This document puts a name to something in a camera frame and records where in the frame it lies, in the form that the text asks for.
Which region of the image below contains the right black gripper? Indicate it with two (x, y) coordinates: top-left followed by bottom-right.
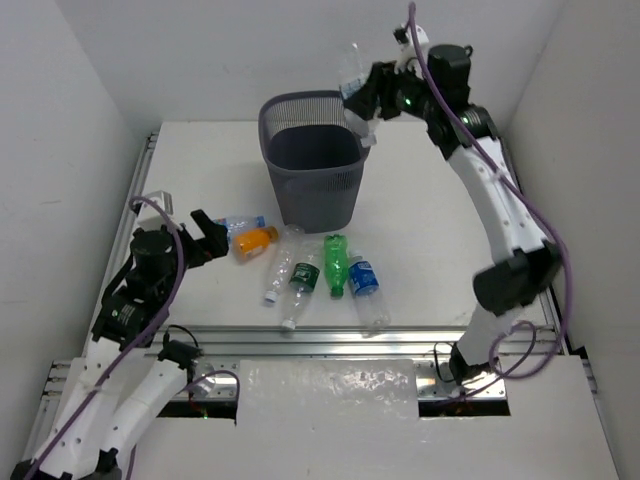
(345, 55), (439, 120)

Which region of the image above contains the clear bottle white green label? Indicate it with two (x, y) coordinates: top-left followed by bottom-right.
(339, 43), (378, 148)

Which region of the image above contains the green plastic bottle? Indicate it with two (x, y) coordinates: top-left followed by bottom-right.
(323, 234), (348, 299)

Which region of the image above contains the clear bottle blue label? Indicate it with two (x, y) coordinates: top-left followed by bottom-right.
(348, 249), (391, 331)

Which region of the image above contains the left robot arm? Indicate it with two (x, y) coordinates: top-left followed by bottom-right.
(11, 210), (229, 479)

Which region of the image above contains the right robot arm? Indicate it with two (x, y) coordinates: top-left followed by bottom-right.
(339, 44), (561, 384)

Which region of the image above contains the grey mesh waste bin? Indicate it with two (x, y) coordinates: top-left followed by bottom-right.
(258, 90), (369, 234)

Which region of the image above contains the clear bottle colourful label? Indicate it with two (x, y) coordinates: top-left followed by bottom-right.
(214, 215), (266, 239)

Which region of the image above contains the orange juice bottle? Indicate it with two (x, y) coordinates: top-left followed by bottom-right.
(232, 226), (279, 262)

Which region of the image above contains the clear bottle white cap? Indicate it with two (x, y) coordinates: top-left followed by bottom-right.
(264, 224), (304, 305)

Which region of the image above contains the clear bottle dark green label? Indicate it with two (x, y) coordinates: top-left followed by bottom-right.
(281, 241), (322, 331)

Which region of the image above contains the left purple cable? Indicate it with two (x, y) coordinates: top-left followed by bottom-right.
(22, 196), (241, 480)

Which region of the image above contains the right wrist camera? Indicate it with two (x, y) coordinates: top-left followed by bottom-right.
(393, 22), (429, 72)

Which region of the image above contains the left aluminium side rail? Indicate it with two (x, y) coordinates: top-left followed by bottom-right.
(123, 130), (159, 216)

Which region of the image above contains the aluminium side rail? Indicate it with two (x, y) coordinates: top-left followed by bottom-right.
(499, 137), (575, 350)
(123, 130), (159, 216)

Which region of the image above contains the aluminium front rail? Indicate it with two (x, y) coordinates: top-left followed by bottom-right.
(42, 324), (556, 407)

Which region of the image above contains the right aluminium side rail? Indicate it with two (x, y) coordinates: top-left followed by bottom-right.
(499, 137), (575, 350)

